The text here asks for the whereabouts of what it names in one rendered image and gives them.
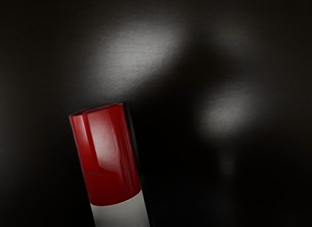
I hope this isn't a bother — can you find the red capped white marker pen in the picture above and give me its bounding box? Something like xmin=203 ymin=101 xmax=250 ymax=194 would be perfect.
xmin=68 ymin=103 xmax=151 ymax=227

